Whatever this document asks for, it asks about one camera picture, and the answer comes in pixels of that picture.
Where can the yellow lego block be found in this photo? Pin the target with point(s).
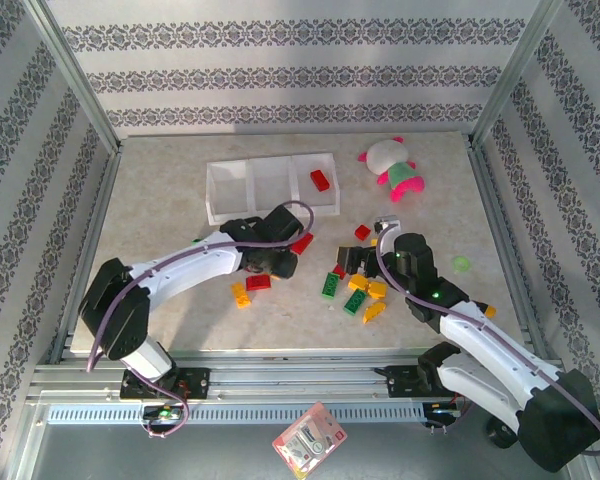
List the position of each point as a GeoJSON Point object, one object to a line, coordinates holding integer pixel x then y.
{"type": "Point", "coordinates": [377, 290]}
{"type": "Point", "coordinates": [358, 282]}

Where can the yellow sloped lego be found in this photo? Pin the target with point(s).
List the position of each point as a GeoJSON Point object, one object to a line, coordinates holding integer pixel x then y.
{"type": "Point", "coordinates": [374, 313]}

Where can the orange-yellow lego brick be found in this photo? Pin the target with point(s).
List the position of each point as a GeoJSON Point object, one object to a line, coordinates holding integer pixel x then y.
{"type": "Point", "coordinates": [240, 295]}

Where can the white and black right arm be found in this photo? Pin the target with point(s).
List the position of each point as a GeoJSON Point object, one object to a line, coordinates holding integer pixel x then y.
{"type": "Point", "coordinates": [480, 345]}

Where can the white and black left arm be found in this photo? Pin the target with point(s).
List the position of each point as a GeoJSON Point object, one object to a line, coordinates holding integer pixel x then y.
{"type": "Point", "coordinates": [190, 265]}

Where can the large red lego brick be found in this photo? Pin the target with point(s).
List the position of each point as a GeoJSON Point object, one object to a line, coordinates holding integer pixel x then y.
{"type": "Point", "coordinates": [319, 180]}

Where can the white three-compartment container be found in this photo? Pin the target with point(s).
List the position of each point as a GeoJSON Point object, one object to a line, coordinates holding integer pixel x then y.
{"type": "Point", "coordinates": [220, 216]}

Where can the small yellow lego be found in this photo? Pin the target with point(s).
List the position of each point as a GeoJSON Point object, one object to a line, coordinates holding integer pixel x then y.
{"type": "Point", "coordinates": [490, 311]}

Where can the white and pink plush toy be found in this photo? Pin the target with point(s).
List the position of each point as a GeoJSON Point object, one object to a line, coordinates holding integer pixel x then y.
{"type": "Point", "coordinates": [387, 155]}

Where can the small controller board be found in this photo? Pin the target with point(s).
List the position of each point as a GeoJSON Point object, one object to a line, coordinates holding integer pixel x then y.
{"type": "Point", "coordinates": [162, 414]}
{"type": "Point", "coordinates": [445, 411]}

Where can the pink card blister package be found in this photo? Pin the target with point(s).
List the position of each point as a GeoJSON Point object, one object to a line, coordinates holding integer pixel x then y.
{"type": "Point", "coordinates": [310, 440]}

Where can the black round puck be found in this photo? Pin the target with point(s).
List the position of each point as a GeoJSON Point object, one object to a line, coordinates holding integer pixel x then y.
{"type": "Point", "coordinates": [500, 435]}

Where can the aluminium side rail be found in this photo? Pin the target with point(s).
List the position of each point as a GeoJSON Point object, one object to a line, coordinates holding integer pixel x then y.
{"type": "Point", "coordinates": [505, 250]}
{"type": "Point", "coordinates": [87, 250]}

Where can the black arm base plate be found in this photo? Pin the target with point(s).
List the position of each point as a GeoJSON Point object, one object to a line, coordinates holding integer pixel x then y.
{"type": "Point", "coordinates": [400, 382]}
{"type": "Point", "coordinates": [200, 382]}

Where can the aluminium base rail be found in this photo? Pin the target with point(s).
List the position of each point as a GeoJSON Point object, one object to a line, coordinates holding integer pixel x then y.
{"type": "Point", "coordinates": [300, 380]}

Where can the aluminium frame post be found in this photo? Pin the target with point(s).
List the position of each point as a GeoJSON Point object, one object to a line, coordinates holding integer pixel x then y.
{"type": "Point", "coordinates": [75, 75]}
{"type": "Point", "coordinates": [515, 75]}

